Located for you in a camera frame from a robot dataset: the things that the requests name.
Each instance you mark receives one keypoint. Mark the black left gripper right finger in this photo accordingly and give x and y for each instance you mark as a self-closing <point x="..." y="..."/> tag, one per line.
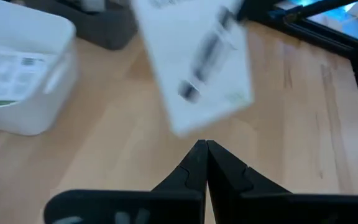
<point x="259" y="208"/>

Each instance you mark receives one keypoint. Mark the white booklet with black print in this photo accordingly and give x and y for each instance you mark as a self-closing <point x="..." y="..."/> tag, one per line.
<point x="172" y="46"/>

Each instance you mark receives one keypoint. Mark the white printed card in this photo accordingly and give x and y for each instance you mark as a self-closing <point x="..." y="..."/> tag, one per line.
<point x="8" y="77"/>

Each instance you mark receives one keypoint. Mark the dark brown plastic bin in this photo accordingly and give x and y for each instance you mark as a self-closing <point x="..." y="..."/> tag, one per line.
<point x="110" y="31"/>

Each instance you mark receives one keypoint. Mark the white plastic bin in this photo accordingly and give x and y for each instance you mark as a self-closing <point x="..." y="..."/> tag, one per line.
<point x="26" y="115"/>

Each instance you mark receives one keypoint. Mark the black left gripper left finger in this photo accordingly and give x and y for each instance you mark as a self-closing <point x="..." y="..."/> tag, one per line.
<point x="166" y="205"/>

